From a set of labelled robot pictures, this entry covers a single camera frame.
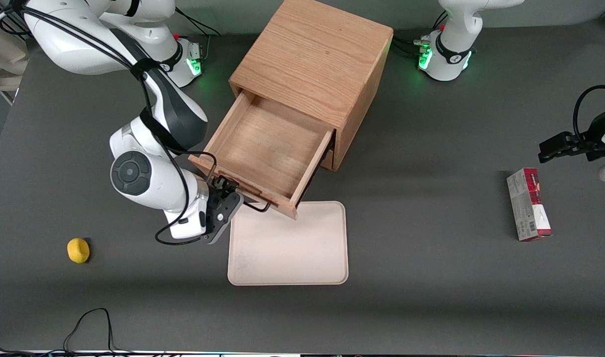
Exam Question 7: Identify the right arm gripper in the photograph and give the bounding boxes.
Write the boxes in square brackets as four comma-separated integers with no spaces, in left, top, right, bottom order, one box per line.
[195,176,239,236]

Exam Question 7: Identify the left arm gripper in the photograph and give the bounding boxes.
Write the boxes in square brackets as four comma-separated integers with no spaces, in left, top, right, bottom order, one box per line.
[539,130,605,164]

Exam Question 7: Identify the black handle of drawer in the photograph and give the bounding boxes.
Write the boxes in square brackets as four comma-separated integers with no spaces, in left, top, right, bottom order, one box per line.
[216,171,272,213]

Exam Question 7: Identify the wooden drawer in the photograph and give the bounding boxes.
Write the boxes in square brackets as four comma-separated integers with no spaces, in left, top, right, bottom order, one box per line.
[188,91,335,220]

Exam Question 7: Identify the wooden drawer cabinet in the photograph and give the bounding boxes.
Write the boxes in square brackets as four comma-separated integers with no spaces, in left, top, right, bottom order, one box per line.
[228,0,394,172]

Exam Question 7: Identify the red and white carton box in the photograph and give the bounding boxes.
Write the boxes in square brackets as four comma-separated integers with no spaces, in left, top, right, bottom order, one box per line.
[506,168,553,242]

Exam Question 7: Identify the cream plastic tray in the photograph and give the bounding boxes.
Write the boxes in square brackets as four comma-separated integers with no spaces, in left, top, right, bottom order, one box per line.
[227,201,349,286]

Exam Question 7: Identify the yellow toy lemon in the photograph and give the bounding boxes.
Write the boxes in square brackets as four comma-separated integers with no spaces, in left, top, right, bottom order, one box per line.
[67,238,91,264]

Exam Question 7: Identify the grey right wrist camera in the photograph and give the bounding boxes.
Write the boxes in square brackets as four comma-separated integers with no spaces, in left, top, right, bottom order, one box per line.
[202,192,244,245]

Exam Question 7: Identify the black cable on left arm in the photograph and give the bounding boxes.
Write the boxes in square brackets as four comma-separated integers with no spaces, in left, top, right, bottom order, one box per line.
[573,84,605,145]

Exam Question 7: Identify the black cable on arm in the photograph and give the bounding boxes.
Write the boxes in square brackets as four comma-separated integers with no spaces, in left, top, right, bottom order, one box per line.
[573,84,605,145]
[0,0,219,246]

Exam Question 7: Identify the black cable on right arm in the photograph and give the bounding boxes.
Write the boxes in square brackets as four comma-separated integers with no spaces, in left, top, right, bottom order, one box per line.
[0,0,219,246]

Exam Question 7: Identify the black base cable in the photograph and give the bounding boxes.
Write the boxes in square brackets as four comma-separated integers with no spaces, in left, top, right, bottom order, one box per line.
[390,11,447,58]
[175,7,221,39]

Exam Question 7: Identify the black looped cable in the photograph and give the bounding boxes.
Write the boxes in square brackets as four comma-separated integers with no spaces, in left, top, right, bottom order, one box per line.
[0,307,134,357]

